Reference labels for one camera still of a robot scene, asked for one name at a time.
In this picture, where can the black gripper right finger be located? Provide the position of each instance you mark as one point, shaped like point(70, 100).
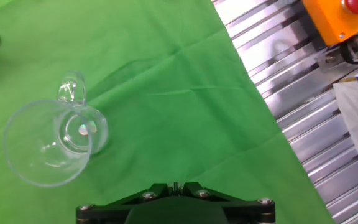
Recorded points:
point(238, 203)

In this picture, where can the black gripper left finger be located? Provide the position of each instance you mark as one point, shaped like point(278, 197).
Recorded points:
point(117, 203)

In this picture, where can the green cloth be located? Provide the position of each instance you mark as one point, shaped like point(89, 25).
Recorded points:
point(166, 93)

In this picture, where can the white paper sheet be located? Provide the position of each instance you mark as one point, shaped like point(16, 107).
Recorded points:
point(353, 124)

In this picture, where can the orange box with red button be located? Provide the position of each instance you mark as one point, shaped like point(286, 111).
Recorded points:
point(328, 18)

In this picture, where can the small silver metal bracket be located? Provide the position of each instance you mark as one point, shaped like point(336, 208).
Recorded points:
point(329, 59)

